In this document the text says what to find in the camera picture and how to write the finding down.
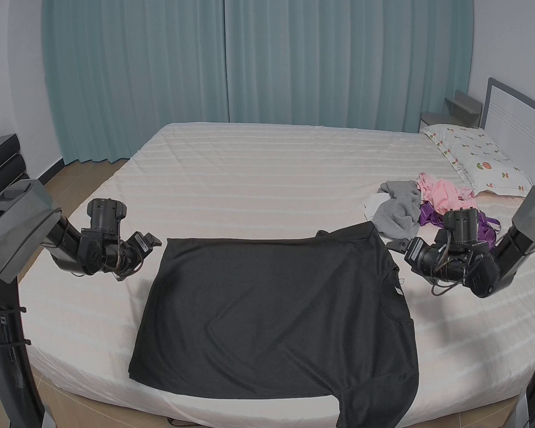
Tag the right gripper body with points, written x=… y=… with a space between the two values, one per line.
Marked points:
x=415 y=254

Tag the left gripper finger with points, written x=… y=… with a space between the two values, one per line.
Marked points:
x=154 y=241

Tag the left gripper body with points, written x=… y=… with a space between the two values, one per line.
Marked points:
x=136 y=248

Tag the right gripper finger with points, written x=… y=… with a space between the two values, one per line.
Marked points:
x=396 y=247

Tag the black T-shirt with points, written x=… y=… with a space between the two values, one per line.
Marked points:
x=272 y=319

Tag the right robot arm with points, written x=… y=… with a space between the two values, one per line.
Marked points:
x=512 y=248

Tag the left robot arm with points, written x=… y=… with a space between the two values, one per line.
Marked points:
x=13 y=225

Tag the bed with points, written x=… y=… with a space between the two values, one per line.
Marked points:
x=272 y=185

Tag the grey garment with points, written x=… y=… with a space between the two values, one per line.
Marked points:
x=399 y=214

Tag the purple garment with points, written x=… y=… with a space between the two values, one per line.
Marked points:
x=430 y=215

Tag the white garment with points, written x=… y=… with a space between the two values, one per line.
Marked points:
x=374 y=203

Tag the pink garment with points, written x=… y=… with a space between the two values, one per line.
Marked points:
x=443 y=194

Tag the white printed pillow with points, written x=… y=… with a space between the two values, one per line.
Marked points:
x=481 y=158

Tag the grey bedside table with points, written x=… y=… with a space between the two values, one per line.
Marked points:
x=459 y=107

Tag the black chest of drawers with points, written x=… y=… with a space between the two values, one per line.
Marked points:
x=0 y=163

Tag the blue-green curtain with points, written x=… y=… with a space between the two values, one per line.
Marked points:
x=160 y=60

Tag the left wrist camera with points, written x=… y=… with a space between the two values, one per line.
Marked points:
x=107 y=216

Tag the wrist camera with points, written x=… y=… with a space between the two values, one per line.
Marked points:
x=107 y=216
x=461 y=225

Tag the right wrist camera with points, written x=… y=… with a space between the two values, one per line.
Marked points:
x=461 y=225

